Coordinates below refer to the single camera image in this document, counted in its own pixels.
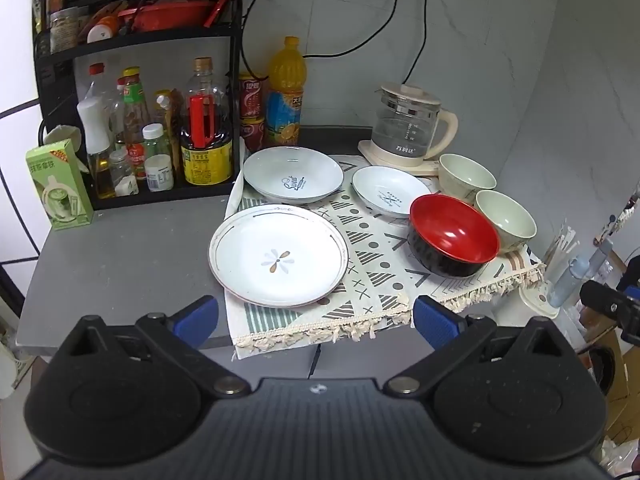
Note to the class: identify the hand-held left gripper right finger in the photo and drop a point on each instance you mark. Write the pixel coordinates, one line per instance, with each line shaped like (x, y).
(435, 325)

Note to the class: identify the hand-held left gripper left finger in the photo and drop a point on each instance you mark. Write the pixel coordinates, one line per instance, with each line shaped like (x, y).
(197, 317)

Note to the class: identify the small white plate blue print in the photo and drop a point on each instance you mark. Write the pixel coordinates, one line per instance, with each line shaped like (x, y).
(375, 182)

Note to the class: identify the blue electric toothbrush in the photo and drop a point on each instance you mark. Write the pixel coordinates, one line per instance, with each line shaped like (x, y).
(575, 272)

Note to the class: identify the white toothbrush holder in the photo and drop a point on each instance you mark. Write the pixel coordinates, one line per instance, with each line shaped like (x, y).
(536, 302)

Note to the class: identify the cardboard box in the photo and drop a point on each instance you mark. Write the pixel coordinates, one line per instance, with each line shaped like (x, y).
(620, 390)

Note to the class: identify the red and black bowl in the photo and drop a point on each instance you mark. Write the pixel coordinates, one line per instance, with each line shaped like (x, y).
(452, 232)

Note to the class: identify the patterned fringed table mat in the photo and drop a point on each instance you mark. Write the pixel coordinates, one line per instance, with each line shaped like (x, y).
(372, 247)

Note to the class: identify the large white flower plate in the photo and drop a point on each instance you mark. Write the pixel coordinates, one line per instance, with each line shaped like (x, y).
(295, 240)

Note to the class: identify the cream ceramic bowl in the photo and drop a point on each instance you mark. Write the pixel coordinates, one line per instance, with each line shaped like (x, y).
(505, 220)
(467, 175)

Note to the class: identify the white labelled jar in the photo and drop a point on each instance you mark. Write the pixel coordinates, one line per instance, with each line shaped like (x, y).
(160, 174)

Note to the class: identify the small glass jar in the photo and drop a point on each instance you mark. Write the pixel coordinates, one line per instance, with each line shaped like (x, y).
(121, 167)

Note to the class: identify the white deep plate dark print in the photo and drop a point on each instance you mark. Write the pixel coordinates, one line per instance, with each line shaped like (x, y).
(280, 167)

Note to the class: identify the yellow oil bottle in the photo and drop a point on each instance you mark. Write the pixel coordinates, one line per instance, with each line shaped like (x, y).
(102, 175)

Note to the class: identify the small jar white lid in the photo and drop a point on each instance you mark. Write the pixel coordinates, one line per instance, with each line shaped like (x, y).
(153, 142)

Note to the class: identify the cream kettle base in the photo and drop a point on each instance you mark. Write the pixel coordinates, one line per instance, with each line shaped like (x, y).
(372, 152)

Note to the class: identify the green carton box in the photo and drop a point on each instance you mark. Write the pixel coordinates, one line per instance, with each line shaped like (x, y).
(59, 185)

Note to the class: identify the glass electric kettle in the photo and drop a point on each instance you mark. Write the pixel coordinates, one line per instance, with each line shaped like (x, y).
(407, 127)

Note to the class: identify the white squeeze bottle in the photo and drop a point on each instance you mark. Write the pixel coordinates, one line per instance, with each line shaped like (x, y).
(95, 122)

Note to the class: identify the red label sauce bottle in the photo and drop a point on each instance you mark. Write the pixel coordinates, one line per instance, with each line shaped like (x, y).
(134, 105)

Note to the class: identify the orange juice bottle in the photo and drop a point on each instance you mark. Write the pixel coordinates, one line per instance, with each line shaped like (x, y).
(285, 95)

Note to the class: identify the clear bottle red cap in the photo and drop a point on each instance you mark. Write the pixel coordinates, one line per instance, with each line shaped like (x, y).
(99, 82)

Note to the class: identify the black shelf rack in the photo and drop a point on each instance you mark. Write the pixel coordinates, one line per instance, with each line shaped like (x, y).
(170, 36)

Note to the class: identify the red plastic basin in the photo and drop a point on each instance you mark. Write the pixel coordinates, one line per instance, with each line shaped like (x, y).
(165, 16)

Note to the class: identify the orange and white bottle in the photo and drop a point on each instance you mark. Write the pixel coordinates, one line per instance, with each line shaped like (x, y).
(102, 29)

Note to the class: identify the red plastic stick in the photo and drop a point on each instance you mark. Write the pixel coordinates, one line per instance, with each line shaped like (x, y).
(219, 6)

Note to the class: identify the glass spice jar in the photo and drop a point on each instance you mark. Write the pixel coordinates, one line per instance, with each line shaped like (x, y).
(66, 27)

